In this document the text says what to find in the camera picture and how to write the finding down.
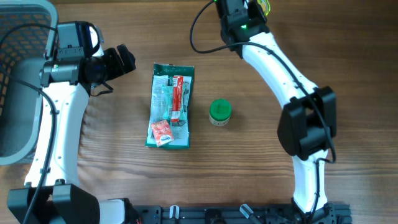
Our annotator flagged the grey plastic basket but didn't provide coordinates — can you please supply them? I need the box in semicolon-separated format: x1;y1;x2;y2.
1;0;58;166

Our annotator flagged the light green sachet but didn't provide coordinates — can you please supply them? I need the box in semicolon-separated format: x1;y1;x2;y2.
162;83;189;122

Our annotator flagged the green glove package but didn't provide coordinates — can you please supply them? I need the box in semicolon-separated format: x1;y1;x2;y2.
145;63;195;149

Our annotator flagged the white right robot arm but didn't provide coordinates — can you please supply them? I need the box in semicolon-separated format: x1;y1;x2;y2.
215;1;336;222

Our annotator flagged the red sachet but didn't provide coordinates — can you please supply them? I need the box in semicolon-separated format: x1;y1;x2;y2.
170;76;183;122

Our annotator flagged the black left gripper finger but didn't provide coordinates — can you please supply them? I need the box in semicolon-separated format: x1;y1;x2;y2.
103;47;126;80
117;44;136;73

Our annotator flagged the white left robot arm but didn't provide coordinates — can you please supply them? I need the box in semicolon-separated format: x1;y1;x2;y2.
7;21;141;223

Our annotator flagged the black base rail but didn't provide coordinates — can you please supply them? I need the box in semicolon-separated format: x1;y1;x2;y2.
132;203;353;224

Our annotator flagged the yellow oil bottle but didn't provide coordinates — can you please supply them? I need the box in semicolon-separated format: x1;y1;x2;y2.
257;0;271;17

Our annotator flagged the orange tissue pack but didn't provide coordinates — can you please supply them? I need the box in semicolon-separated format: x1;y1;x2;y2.
150;119;174;147

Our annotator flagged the green lid jar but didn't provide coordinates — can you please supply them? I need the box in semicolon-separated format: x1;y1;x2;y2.
209;98;232;126

